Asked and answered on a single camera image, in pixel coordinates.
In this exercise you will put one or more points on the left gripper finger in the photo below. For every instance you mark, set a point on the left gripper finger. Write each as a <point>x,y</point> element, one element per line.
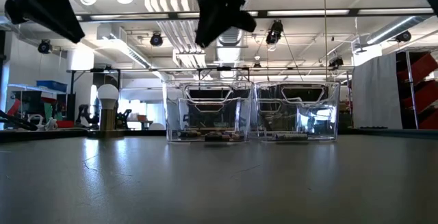
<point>58,15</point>

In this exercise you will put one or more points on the silver ribbed air duct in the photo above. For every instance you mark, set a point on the silver ribbed air duct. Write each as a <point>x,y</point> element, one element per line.
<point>228,56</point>

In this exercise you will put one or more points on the blue storage bin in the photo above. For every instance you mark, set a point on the blue storage bin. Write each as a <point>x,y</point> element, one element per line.
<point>51,86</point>

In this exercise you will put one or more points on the flat red object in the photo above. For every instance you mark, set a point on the flat red object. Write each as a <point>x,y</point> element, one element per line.
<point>66,124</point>

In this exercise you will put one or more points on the overhead light bar frame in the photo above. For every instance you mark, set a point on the overhead light bar frame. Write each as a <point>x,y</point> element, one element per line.
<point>308,12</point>

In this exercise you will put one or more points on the red shelf rack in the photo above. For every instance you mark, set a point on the red shelf rack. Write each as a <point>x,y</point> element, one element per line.
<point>424,97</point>

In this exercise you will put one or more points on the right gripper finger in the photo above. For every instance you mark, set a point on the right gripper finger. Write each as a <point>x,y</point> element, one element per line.
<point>214,22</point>

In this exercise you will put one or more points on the slanted silver duct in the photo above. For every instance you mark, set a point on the slanted silver duct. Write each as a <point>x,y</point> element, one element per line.
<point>393,28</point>

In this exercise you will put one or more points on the dark table mat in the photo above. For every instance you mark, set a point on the dark table mat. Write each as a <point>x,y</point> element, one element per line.
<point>219,183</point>

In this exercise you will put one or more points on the white rectangular air duct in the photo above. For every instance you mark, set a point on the white rectangular air duct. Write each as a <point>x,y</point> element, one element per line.
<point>116,42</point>

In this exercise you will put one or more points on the black background robot arm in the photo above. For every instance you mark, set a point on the black background robot arm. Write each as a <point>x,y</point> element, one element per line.
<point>121,118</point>
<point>83,116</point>

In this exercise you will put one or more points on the black ceiling spotlight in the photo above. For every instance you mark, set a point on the black ceiling spotlight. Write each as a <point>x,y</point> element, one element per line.
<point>44,47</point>
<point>274,32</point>
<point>403,36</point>
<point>336,62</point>
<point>156,39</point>

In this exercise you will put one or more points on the clear plastic bin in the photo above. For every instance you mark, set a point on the clear plastic bin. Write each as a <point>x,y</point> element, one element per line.
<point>178,121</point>
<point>328,121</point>

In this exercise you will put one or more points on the white ceiling pipes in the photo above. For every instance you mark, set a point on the white ceiling pipes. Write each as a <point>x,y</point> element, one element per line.
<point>171,32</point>

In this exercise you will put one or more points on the silver round weight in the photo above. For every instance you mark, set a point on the silver round weight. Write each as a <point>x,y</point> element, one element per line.
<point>107,119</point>

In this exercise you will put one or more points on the white curtain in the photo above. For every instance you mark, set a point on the white curtain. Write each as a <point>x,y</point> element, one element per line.
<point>376,97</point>

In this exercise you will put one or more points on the black metal table frame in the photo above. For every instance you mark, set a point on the black metal table frame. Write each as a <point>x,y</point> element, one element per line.
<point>51,133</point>

